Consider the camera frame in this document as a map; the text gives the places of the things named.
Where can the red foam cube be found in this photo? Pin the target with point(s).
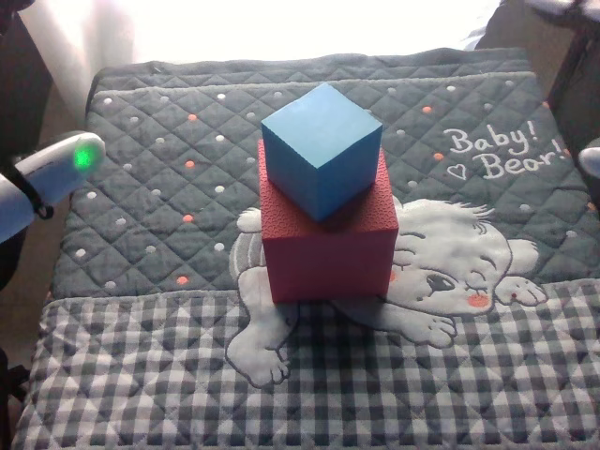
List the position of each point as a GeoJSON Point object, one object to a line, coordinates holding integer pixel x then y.
{"type": "Point", "coordinates": [328, 262]}

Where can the blue foam cube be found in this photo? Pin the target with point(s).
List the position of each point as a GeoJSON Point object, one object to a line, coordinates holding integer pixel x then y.
{"type": "Point", "coordinates": [323, 136]}

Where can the grey quilt with printed bear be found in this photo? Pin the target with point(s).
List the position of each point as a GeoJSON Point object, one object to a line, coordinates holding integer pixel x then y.
{"type": "Point", "coordinates": [140, 351]}

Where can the white curtain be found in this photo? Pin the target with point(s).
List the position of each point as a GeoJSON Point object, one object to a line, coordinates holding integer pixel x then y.
{"type": "Point", "coordinates": [117, 47]}

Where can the dark furniture piece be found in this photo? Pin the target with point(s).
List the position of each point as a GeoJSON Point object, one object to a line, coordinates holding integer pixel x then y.
{"type": "Point", "coordinates": [21, 84]}
{"type": "Point", "coordinates": [576, 70]}

